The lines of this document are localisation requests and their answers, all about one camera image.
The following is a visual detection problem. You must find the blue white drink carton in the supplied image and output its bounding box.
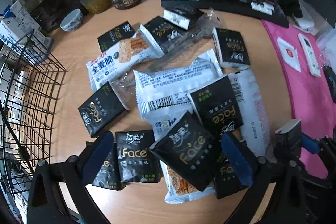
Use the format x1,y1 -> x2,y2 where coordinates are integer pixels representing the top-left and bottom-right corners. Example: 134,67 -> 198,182
1,1 -> 54,65

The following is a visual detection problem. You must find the white remote control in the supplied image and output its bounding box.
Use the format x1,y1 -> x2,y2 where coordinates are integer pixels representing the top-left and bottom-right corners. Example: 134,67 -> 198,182
298,34 -> 321,78

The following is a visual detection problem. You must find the black wire basket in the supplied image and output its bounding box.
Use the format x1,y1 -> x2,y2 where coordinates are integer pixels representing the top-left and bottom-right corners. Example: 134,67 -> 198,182
1,30 -> 67,197

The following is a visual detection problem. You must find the pink desk mat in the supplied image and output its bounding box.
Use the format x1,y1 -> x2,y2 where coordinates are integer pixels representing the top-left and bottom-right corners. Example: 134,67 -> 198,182
261,19 -> 336,180

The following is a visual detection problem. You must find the whole wheat cracker pack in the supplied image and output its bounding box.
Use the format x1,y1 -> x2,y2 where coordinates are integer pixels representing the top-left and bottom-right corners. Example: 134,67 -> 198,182
86,30 -> 163,92

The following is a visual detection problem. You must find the white power strip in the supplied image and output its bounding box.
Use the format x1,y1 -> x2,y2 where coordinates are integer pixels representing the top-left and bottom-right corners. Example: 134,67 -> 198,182
287,3 -> 315,33

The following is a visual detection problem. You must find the blue white ceramic cup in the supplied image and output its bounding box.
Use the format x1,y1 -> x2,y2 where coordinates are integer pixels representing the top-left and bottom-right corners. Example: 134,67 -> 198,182
60,9 -> 83,32

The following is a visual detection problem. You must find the black Face tissue pack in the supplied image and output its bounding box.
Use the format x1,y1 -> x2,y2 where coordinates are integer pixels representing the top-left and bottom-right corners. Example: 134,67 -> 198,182
212,27 -> 251,71
115,130 -> 161,183
214,153 -> 247,200
163,6 -> 205,30
187,76 -> 244,138
91,143 -> 126,191
150,111 -> 222,192
78,83 -> 129,138
139,16 -> 186,55
97,21 -> 135,52

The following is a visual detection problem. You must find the white red sachet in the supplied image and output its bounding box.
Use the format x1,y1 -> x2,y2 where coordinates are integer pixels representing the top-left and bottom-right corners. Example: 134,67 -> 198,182
277,37 -> 301,72

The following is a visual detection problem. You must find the clear plastic spoon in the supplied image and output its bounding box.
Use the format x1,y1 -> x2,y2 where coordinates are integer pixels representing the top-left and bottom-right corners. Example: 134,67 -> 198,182
109,8 -> 221,111

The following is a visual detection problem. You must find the black computer mouse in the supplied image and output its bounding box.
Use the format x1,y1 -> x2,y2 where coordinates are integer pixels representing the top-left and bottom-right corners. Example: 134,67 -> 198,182
323,65 -> 336,103

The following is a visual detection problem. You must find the white snack pack barcode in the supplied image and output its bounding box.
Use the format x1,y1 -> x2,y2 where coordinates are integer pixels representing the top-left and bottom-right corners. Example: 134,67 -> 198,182
133,49 -> 223,118

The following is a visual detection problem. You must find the white pink snack pack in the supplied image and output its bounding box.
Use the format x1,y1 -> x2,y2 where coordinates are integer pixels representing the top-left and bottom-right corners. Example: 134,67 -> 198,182
228,70 -> 273,159

